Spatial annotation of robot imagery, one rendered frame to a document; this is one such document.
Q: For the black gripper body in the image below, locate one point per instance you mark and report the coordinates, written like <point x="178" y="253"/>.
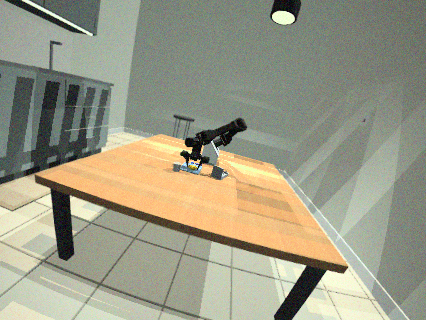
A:
<point x="204" y="159"/>

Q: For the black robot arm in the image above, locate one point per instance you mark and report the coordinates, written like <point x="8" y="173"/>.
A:
<point x="207" y="136"/>

